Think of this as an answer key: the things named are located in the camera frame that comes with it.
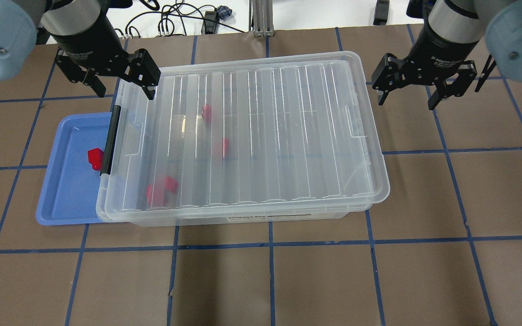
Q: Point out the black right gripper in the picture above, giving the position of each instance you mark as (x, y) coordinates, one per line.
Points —
(442, 49)

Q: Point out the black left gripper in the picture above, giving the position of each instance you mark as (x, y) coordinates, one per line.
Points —
(89, 46)

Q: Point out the clear plastic box lid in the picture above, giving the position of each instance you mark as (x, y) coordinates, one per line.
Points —
(301, 129)

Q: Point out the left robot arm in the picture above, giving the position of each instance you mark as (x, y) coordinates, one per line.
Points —
(21, 19)

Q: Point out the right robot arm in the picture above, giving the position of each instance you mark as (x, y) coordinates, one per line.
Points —
(461, 42)

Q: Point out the blue plastic tray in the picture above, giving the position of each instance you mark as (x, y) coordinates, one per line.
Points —
(71, 185)

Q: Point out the clear plastic storage box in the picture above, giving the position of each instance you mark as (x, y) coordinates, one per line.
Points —
(163, 217)

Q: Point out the black box latch handle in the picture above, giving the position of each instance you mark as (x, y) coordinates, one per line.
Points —
(109, 146)

